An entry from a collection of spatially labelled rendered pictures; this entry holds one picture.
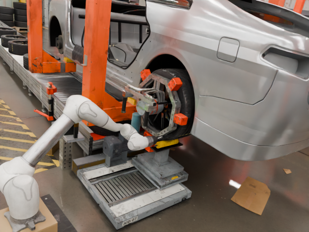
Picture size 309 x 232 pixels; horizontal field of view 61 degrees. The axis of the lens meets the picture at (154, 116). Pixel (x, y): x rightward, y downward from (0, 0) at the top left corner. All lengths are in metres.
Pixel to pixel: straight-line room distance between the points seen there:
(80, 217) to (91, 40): 1.47
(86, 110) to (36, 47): 2.70
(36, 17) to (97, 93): 1.98
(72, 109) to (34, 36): 2.56
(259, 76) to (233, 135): 0.44
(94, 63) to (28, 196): 1.27
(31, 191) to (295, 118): 1.65
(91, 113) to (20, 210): 0.66
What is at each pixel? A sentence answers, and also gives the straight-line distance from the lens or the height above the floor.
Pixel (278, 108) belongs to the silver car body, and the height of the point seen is 1.19.
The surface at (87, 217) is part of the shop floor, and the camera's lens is 2.39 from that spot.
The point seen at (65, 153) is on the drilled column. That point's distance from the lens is 2.83.
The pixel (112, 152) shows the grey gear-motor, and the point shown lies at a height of 0.31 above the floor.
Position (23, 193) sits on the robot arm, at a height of 0.63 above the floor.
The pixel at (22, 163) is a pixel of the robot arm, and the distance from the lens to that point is 1.82.
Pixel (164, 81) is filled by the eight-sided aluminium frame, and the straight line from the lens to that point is 2.23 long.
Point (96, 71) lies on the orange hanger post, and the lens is 2.46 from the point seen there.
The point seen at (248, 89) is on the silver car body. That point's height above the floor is 1.26.
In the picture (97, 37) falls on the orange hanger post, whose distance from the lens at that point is 2.40.
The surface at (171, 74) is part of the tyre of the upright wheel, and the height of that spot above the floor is 1.16.
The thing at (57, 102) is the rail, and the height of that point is 0.37.
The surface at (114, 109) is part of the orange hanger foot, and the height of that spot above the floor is 0.67.
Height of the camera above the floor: 1.65
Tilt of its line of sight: 22 degrees down
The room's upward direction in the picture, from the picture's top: 9 degrees clockwise
